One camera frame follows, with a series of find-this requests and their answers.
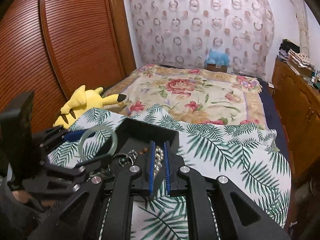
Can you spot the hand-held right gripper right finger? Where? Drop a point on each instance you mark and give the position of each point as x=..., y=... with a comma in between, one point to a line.
x=167, y=170

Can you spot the wooden louvered wardrobe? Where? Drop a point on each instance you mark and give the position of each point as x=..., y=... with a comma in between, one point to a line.
x=75, y=42

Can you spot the circle patterned curtain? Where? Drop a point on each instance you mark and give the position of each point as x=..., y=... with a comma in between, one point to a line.
x=187, y=25

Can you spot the dark blue bed sheet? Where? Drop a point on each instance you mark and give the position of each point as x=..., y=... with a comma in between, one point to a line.
x=275, y=110

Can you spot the row of cosmetic bottles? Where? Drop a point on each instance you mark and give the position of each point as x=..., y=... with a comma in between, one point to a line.
x=315, y=80

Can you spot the pale green jade bangle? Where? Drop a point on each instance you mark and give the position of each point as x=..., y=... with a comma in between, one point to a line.
x=100, y=129

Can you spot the beige tied curtain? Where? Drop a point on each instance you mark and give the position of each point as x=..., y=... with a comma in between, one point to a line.
x=303, y=35

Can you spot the black box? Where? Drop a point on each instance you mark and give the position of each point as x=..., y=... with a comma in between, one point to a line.
x=150, y=133

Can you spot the blue plush toy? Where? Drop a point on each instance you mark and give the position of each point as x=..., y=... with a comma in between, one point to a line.
x=217, y=56

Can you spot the floral blanket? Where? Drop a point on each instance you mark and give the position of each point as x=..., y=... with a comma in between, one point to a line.
x=187, y=97

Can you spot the person's left hand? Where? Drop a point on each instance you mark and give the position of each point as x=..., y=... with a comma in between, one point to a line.
x=21, y=196

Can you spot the pile of patterned fabrics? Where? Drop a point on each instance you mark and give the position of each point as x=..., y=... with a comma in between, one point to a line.
x=301, y=62

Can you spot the long wooden cabinet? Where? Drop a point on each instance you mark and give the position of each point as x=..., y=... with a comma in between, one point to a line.
x=295, y=97

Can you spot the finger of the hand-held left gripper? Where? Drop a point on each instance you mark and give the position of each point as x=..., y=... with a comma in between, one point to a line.
x=75, y=136
x=65, y=172

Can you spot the green leaf print cloth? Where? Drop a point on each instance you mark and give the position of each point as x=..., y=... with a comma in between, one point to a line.
x=212, y=150

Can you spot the small cardboard box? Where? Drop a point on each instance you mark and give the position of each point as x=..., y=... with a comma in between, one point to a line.
x=216, y=68

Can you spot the yellow plush toy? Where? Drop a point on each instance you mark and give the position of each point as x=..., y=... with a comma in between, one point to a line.
x=87, y=100

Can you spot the pile of dark clothes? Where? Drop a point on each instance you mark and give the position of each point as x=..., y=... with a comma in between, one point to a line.
x=287, y=47

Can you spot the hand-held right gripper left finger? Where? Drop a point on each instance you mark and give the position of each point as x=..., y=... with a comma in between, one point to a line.
x=151, y=170

